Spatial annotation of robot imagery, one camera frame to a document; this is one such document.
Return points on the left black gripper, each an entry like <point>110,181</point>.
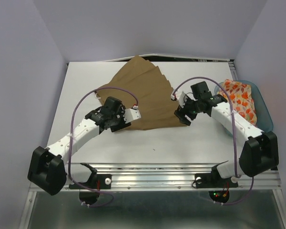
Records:
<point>122,124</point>

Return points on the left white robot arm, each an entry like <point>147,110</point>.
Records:
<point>47,167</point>

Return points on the brown pleated skirt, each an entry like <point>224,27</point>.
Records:
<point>152,89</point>

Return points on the blue plastic basket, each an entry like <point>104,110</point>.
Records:
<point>264,105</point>

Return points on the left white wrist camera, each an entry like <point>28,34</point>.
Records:
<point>131,114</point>

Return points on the aluminium rail frame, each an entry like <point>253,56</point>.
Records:
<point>160,196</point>

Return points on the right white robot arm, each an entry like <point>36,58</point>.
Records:
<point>260,149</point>

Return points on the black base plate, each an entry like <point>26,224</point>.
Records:
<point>219,187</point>
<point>95,191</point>

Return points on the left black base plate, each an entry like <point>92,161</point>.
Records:
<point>95,191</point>

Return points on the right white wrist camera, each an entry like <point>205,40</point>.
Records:
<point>180,97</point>

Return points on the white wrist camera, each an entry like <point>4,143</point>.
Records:
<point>131,114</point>
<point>180,97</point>

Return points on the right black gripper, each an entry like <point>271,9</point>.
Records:
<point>180,112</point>

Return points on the orange floral skirt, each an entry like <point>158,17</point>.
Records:
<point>241,97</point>

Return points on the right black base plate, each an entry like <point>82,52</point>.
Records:
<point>219,187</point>

